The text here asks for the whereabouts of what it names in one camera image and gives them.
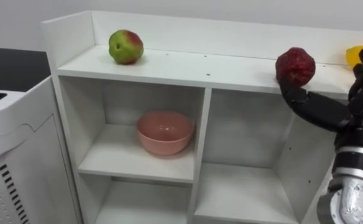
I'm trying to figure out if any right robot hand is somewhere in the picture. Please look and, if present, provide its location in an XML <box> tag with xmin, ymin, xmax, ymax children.
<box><xmin>277</xmin><ymin>25</ymin><xmax>363</xmax><ymax>152</ymax></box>

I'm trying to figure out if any yellow fruit soft toy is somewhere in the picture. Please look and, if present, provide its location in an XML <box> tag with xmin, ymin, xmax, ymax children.
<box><xmin>346</xmin><ymin>45</ymin><xmax>363</xmax><ymax>69</ymax></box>

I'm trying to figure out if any white shelf unit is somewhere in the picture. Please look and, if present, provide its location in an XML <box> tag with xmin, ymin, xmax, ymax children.
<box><xmin>40</xmin><ymin>10</ymin><xmax>363</xmax><ymax>224</ymax></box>

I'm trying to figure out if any pink bowl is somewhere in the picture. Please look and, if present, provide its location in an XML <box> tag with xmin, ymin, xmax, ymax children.
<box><xmin>136</xmin><ymin>110</ymin><xmax>196</xmax><ymax>156</ymax></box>

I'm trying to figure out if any green red apple soft toy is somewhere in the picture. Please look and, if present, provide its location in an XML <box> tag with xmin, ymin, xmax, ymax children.
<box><xmin>108</xmin><ymin>29</ymin><xmax>145</xmax><ymax>65</ymax></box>

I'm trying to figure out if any white appliance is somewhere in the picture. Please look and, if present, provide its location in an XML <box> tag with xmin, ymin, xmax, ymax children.
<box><xmin>0</xmin><ymin>75</ymin><xmax>83</xmax><ymax>224</ymax></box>

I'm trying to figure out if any black panel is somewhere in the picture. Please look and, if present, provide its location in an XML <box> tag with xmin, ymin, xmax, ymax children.
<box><xmin>0</xmin><ymin>46</ymin><xmax>52</xmax><ymax>93</ymax></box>

